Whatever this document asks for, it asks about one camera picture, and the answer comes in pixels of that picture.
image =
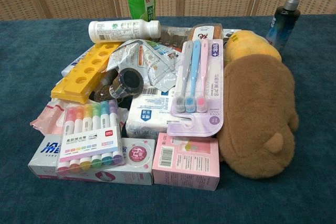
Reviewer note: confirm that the toothbrush three-pack blister card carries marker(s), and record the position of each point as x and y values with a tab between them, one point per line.
195	87

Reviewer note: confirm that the crumpled silver foil packet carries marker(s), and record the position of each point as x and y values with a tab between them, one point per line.
151	62

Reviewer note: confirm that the white plastic milk bottle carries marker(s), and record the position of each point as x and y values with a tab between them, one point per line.
120	31

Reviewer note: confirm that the yellow perforated plastic tray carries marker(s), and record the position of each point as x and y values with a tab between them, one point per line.
84	73

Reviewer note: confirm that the white toothpaste box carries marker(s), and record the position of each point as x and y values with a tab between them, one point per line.
105	166

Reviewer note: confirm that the pastel highlighter marker set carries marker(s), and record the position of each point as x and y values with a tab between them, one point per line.
90	134

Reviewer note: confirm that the orange snack package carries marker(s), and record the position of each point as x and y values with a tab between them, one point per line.
207	32

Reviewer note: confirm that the dark blue pump bottle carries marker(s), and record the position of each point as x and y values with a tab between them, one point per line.
283	22

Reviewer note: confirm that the white blue long box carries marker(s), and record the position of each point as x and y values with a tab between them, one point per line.
72	65

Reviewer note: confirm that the pink cardboard box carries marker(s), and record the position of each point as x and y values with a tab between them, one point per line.
186	159

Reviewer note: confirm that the dark small bottle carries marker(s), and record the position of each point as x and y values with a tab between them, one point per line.
126	82

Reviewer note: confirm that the pink white plastic bag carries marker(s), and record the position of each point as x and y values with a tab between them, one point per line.
51	117

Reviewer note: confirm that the yellow plush toy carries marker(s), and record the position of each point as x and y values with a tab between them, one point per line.
249	47

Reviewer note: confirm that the white tissue pack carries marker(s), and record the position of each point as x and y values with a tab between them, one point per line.
151	113

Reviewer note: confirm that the brown plush toy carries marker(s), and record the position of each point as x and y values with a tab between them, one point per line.
257	113

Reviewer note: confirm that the dark clear plastic package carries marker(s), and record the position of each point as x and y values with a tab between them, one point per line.
173	35

